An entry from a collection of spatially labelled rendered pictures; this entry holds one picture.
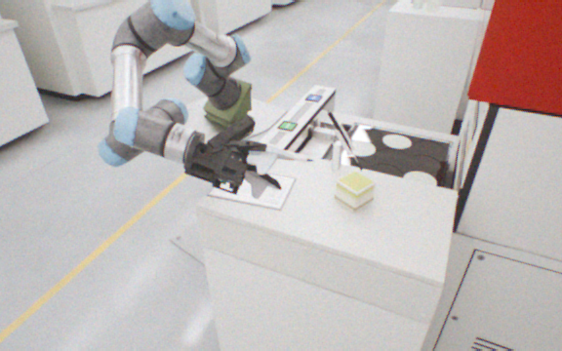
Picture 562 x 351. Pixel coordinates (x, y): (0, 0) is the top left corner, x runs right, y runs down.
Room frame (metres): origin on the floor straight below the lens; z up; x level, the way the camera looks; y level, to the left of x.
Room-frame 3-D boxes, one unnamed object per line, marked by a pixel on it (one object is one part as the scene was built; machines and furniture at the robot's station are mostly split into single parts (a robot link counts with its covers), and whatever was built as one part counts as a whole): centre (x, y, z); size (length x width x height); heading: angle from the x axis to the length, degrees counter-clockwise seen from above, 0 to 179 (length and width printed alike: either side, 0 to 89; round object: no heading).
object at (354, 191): (0.80, -0.18, 1.00); 0.07 x 0.07 x 0.07; 40
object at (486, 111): (1.21, -0.66, 1.02); 0.82 x 0.03 x 0.40; 156
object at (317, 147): (1.22, -0.12, 0.87); 0.36 x 0.08 x 0.03; 156
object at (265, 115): (1.59, 0.26, 0.75); 0.45 x 0.44 x 0.13; 50
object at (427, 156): (1.13, -0.37, 0.90); 0.34 x 0.34 x 0.01; 66
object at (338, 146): (0.95, -0.17, 1.03); 0.06 x 0.04 x 0.13; 66
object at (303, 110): (1.33, -0.07, 0.89); 0.55 x 0.09 x 0.14; 156
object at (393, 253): (0.81, -0.12, 0.89); 0.62 x 0.35 x 0.14; 66
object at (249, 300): (1.10, -0.24, 0.41); 0.97 x 0.64 x 0.82; 156
